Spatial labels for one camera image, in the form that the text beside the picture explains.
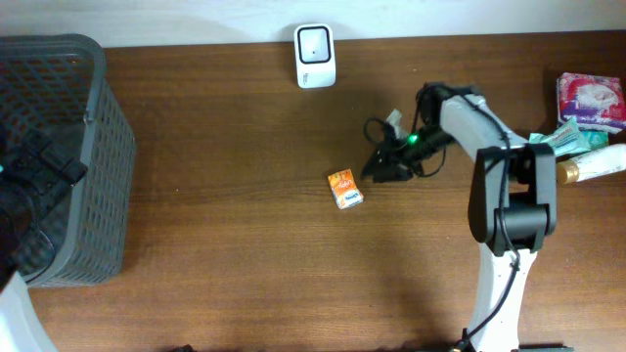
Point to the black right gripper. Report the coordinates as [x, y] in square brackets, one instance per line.
[388, 154]

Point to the orange tissue packet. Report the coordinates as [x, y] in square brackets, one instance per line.
[344, 189]

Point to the teal soap pouch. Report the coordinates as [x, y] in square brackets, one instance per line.
[566, 140]

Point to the small green tissue packet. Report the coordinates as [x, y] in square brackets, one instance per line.
[596, 139]

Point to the red purple tissue pack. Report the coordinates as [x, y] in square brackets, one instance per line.
[595, 102]

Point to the white tube gold cap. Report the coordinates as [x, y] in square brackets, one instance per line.
[601, 162]

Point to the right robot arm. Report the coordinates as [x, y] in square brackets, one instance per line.
[512, 198]

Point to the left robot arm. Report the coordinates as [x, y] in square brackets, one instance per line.
[35, 177]

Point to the white barcode scanner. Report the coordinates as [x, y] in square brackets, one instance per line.
[314, 51]

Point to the dark grey plastic basket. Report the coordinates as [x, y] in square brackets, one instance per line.
[56, 85]

